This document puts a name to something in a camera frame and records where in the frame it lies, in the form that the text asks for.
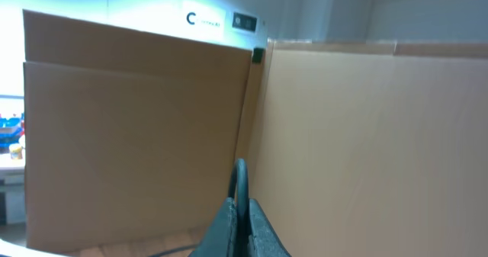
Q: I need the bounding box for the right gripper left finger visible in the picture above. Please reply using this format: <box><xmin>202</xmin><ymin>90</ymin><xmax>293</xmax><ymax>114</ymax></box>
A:
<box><xmin>189</xmin><ymin>198</ymin><xmax>237</xmax><ymax>257</ymax></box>

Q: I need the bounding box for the white machine with logo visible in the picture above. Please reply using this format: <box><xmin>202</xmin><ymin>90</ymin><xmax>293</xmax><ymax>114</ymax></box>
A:
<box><xmin>1</xmin><ymin>0</ymin><xmax>268</xmax><ymax>50</ymax></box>

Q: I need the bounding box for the cardboard panel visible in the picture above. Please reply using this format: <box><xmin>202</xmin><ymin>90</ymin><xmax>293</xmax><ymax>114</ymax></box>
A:
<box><xmin>23</xmin><ymin>11</ymin><xmax>252</xmax><ymax>253</ymax></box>
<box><xmin>247</xmin><ymin>40</ymin><xmax>487</xmax><ymax>256</ymax></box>

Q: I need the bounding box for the right cardboard panel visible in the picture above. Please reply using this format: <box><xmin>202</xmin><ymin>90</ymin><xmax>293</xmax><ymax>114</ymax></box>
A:
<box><xmin>247</xmin><ymin>40</ymin><xmax>487</xmax><ymax>256</ymax></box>

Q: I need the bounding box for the left cardboard panel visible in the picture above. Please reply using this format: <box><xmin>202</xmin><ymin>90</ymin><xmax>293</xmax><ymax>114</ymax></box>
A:
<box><xmin>23</xmin><ymin>11</ymin><xmax>252</xmax><ymax>253</ymax></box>

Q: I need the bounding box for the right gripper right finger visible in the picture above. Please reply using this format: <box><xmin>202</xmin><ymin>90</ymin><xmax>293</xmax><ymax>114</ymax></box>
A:
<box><xmin>248</xmin><ymin>198</ymin><xmax>291</xmax><ymax>257</ymax></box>

